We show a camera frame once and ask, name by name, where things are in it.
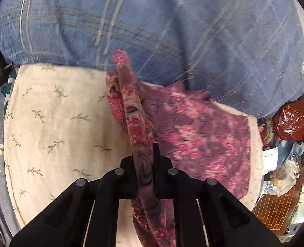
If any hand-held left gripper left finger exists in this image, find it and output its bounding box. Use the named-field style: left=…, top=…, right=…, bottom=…
left=10, top=156, right=138, bottom=247

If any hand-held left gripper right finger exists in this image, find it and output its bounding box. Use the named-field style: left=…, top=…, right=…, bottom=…
left=153, top=143, right=282, bottom=247

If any purple floral shirt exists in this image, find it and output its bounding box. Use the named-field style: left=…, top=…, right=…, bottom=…
left=106, top=48, right=252, bottom=247

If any cream leaf print bed sheet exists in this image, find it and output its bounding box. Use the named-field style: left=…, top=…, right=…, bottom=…
left=3, top=63, right=265, bottom=247

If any white folded cloth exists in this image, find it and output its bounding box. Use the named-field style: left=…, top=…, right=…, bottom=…
left=262, top=149, right=279, bottom=177

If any clear plastic bag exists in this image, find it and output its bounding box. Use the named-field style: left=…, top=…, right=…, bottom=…
left=265, top=160, right=301, bottom=196

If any blue denim cloth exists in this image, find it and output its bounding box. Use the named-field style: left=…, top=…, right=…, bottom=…
left=277, top=139, right=304, bottom=168

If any red plastic bag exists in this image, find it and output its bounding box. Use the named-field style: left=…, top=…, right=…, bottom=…
left=272, top=100, right=304, bottom=141

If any blue striped quilt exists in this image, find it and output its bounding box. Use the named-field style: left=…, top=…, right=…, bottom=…
left=0, top=0, right=304, bottom=121

